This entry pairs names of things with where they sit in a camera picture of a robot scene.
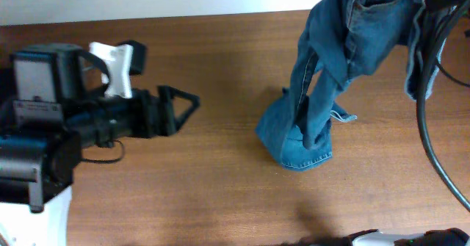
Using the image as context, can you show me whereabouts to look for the blue denim jeans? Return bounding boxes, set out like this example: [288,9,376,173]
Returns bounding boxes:
[256,0,452,171]

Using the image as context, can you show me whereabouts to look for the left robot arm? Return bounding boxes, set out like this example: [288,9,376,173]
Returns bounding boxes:
[1,40,200,245]

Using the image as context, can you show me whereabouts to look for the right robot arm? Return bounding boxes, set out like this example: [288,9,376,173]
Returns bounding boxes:
[347,0,469,245]

